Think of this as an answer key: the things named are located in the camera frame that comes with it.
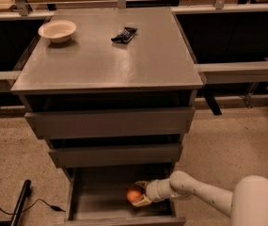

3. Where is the grey open bottom drawer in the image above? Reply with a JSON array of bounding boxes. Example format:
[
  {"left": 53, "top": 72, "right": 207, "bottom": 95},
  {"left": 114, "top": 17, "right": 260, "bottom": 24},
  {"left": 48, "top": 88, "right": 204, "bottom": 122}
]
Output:
[{"left": 60, "top": 164, "right": 185, "bottom": 226}]

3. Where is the black table leg bracket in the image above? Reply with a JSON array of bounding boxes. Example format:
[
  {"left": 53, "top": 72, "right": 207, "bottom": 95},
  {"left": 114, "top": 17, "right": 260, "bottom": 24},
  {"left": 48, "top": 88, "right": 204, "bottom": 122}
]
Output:
[{"left": 202, "top": 87, "right": 222, "bottom": 116}]

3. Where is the grey top drawer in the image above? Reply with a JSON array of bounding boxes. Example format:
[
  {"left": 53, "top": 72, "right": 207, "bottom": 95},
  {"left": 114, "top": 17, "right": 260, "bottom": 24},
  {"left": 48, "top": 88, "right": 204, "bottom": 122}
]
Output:
[{"left": 25, "top": 106, "right": 195, "bottom": 139}]

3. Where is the grey middle drawer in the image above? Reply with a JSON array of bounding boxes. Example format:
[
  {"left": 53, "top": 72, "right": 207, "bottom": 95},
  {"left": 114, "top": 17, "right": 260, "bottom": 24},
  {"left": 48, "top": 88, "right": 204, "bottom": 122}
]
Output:
[{"left": 49, "top": 143, "right": 182, "bottom": 168}]

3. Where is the black floor bar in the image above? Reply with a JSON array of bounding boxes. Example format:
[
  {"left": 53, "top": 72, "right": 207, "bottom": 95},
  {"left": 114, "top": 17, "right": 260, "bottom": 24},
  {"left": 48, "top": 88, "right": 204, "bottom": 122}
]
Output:
[{"left": 0, "top": 180, "right": 31, "bottom": 226}]

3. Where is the black floor cable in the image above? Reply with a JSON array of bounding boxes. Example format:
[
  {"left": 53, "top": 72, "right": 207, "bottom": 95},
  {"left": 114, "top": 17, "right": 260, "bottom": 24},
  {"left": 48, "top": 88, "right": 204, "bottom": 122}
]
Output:
[{"left": 0, "top": 194, "right": 67, "bottom": 217}]

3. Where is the black snack packet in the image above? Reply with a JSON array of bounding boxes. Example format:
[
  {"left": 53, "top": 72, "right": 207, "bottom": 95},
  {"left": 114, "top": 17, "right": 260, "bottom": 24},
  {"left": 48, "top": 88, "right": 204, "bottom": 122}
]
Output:
[{"left": 111, "top": 27, "right": 137, "bottom": 44}]

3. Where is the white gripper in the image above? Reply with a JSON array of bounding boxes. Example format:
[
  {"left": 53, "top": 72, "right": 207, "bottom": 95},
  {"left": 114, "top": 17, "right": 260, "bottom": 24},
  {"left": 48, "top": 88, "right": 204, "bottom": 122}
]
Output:
[{"left": 132, "top": 180, "right": 166, "bottom": 207}]

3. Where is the grey right shelf rail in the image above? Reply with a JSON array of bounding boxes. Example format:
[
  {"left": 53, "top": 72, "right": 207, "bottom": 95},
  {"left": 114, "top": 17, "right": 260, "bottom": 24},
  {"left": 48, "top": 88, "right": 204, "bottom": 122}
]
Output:
[{"left": 195, "top": 61, "right": 268, "bottom": 84}]

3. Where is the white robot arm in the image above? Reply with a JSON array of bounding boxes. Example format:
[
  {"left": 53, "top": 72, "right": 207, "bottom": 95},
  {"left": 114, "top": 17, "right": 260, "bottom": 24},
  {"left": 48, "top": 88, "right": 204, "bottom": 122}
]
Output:
[{"left": 130, "top": 170, "right": 268, "bottom": 226}]

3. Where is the orange fruit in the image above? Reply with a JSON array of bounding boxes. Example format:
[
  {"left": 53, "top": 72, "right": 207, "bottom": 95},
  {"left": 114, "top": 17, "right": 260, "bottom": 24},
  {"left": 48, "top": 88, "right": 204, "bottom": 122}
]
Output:
[{"left": 126, "top": 186, "right": 142, "bottom": 202}]

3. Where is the grey drawer cabinet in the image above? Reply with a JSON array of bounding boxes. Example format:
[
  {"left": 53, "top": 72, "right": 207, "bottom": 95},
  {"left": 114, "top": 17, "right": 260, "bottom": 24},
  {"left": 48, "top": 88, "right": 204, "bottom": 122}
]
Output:
[{"left": 10, "top": 7, "right": 204, "bottom": 184}]

